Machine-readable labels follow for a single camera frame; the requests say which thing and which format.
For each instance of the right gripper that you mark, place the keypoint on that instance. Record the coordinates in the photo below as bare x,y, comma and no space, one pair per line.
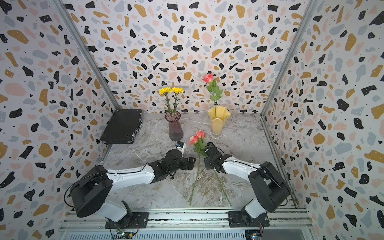
206,166

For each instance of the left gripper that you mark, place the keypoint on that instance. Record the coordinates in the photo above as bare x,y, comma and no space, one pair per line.
192,163

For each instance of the yellow carnation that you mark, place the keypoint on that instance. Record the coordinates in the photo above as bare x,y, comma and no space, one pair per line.
165,93
177,91

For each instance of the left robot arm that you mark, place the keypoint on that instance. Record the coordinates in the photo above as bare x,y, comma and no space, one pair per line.
90,195

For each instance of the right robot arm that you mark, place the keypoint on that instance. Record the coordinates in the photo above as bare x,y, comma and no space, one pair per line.
270,188

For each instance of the purple ribbed glass vase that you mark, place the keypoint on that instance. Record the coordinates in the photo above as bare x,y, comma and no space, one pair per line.
175,129

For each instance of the yellow fluted glass vase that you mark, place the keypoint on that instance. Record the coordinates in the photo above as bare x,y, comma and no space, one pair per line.
218,116

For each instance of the black briefcase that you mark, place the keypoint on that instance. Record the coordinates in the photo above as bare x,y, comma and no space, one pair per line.
123,127

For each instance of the green circuit board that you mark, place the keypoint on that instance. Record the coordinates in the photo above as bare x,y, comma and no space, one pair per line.
124,235

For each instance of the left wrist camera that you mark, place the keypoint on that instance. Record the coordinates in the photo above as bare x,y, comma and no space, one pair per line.
181,146

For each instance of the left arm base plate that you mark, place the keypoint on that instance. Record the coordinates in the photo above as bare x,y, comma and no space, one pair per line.
135,220

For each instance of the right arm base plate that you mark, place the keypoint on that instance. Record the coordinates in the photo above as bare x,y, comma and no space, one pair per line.
241,219

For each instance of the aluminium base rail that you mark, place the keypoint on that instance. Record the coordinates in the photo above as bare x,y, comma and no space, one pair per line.
194,224

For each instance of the aluminium right corner post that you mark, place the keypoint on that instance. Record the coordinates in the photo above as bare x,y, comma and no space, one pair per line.
291,52

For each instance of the aluminium corner post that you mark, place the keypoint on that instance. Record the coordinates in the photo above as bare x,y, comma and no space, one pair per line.
65,16
291,52

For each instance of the aluminium left corner post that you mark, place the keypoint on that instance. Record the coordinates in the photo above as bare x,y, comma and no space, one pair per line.
65,16

